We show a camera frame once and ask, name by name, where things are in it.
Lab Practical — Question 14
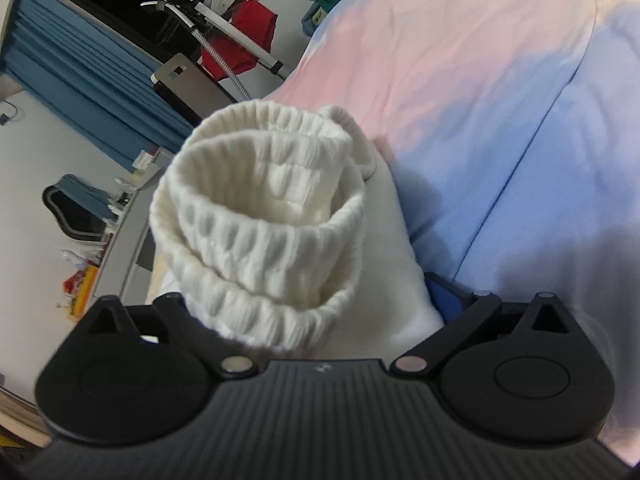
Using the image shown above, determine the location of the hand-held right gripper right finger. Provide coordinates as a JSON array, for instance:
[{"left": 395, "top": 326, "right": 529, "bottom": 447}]
[{"left": 390, "top": 272, "right": 572, "bottom": 377}]

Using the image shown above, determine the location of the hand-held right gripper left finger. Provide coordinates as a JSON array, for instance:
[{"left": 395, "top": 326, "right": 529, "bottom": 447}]
[{"left": 74, "top": 292, "right": 257, "bottom": 379}]

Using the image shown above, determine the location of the white ribbed sock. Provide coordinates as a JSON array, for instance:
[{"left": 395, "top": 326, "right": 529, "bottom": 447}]
[{"left": 149, "top": 100, "right": 447, "bottom": 353}]

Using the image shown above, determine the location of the grey desk with drawers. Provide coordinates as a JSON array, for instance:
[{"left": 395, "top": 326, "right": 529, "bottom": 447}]
[{"left": 67, "top": 149, "right": 177, "bottom": 322}]

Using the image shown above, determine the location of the yellow box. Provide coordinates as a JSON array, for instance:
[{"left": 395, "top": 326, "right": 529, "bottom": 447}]
[{"left": 70, "top": 266, "right": 102, "bottom": 322}]

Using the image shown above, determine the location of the black office chair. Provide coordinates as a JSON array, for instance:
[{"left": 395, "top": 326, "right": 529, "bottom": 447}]
[{"left": 42, "top": 174, "right": 120, "bottom": 244}]

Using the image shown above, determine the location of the bed with pink blue sheet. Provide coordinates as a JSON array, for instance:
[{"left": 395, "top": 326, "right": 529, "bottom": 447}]
[{"left": 145, "top": 0, "right": 640, "bottom": 466}]

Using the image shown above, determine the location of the blue curtain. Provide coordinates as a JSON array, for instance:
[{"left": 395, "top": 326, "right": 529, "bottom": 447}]
[{"left": 0, "top": 0, "right": 197, "bottom": 171}]

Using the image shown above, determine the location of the red garment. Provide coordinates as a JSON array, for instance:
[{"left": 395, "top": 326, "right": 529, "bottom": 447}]
[{"left": 201, "top": 1, "right": 279, "bottom": 81}]

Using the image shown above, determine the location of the garment steamer stand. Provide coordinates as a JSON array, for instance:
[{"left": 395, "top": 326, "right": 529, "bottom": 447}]
[{"left": 140, "top": 0, "right": 287, "bottom": 102}]

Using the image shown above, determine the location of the beige panel with black frame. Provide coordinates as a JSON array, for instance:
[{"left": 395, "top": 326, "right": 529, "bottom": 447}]
[{"left": 150, "top": 52, "right": 240, "bottom": 120}]

